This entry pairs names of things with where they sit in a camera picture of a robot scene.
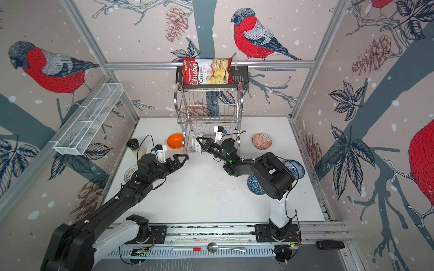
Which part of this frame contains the red cassava chips bag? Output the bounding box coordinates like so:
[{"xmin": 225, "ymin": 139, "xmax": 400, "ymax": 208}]
[{"xmin": 182, "ymin": 58, "xmax": 234, "ymax": 85}]

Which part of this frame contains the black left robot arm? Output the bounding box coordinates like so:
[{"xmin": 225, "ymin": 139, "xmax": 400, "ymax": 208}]
[{"xmin": 40, "ymin": 154, "xmax": 189, "ymax": 271}]

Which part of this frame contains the red patterned ceramic bowl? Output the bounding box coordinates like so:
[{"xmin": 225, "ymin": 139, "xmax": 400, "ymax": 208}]
[{"xmin": 252, "ymin": 133, "xmax": 272, "ymax": 150}]

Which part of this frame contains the blue white floral bowl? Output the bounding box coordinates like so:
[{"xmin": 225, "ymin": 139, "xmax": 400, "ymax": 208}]
[{"xmin": 283, "ymin": 159, "xmax": 305, "ymax": 180}]

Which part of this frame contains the orange plastic bowl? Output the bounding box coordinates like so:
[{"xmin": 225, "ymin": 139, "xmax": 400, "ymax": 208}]
[{"xmin": 166, "ymin": 133, "xmax": 184, "ymax": 150}]

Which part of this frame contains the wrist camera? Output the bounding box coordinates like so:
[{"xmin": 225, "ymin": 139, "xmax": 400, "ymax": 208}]
[
  {"xmin": 154, "ymin": 144, "xmax": 167, "ymax": 163},
  {"xmin": 214, "ymin": 126, "xmax": 227, "ymax": 143}
]

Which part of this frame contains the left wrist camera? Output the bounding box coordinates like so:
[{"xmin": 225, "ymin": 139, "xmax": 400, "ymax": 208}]
[{"xmin": 154, "ymin": 144, "xmax": 167, "ymax": 163}]

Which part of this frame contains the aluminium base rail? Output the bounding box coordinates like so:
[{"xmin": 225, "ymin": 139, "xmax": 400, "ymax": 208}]
[{"xmin": 105, "ymin": 221, "xmax": 351, "ymax": 263}]

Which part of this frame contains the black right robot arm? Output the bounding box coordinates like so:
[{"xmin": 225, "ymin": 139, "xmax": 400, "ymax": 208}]
[{"xmin": 196, "ymin": 137, "xmax": 295, "ymax": 242}]

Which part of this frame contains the black remote device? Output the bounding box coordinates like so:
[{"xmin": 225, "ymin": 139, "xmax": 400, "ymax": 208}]
[{"xmin": 315, "ymin": 240, "xmax": 345, "ymax": 250}]

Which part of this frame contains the steel wire dish rack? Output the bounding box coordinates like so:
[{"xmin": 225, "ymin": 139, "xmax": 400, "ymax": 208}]
[{"xmin": 174, "ymin": 83, "xmax": 244, "ymax": 152}]

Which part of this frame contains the dark blue geometric bowl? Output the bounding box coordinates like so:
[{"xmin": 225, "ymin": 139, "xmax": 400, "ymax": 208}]
[{"xmin": 247, "ymin": 175, "xmax": 265, "ymax": 195}]

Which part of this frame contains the metal spoon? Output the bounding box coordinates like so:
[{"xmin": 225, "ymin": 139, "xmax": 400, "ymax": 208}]
[{"xmin": 207, "ymin": 242, "xmax": 246, "ymax": 253}]

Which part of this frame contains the white lattice pattern bowl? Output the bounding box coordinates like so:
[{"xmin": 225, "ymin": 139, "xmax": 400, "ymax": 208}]
[{"xmin": 124, "ymin": 165, "xmax": 138, "ymax": 183}]

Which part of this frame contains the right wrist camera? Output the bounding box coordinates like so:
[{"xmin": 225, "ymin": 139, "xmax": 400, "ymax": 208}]
[{"xmin": 214, "ymin": 126, "xmax": 227, "ymax": 143}]

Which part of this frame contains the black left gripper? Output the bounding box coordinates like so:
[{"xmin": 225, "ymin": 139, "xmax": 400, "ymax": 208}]
[{"xmin": 149, "ymin": 154, "xmax": 188, "ymax": 184}]

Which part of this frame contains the salt grinder with black cap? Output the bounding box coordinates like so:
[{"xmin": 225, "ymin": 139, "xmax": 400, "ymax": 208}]
[{"xmin": 127, "ymin": 138, "xmax": 146, "ymax": 160}]

